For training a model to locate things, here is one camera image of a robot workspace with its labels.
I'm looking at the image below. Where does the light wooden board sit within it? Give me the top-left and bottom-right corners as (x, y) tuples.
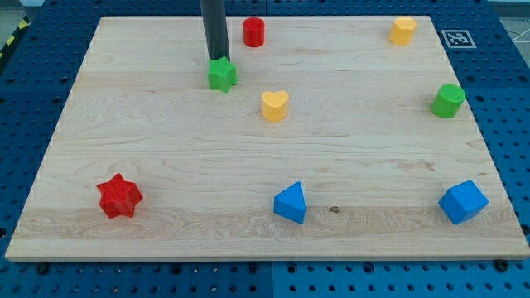
(6, 16), (529, 262)

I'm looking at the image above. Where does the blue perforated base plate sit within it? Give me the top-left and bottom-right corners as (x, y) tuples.
(1, 1), (529, 297)

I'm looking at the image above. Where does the yellow hexagon block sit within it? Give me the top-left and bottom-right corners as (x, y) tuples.
(388, 16), (417, 46)

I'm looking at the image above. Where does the green cylinder block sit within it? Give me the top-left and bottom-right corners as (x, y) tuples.
(431, 84), (466, 118)

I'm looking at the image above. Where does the white fiducial marker tag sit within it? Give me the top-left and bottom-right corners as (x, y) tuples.
(441, 29), (476, 49)

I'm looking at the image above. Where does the blue triangle block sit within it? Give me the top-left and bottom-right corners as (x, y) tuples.
(273, 181), (306, 224)

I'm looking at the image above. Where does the yellow heart block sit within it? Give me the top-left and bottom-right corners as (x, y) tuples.
(261, 91), (289, 123)

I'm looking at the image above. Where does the red star block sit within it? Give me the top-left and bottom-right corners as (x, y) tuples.
(97, 173), (142, 219)

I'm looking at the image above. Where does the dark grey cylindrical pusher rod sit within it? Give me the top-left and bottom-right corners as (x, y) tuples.
(200, 0), (230, 60)

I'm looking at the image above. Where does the blue cube block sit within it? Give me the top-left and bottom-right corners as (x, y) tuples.
(438, 180), (489, 224)

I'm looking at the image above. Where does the green star block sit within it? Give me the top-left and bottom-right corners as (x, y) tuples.
(207, 56), (238, 93)

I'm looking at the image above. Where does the red cylinder block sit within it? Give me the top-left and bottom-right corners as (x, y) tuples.
(243, 17), (265, 47)

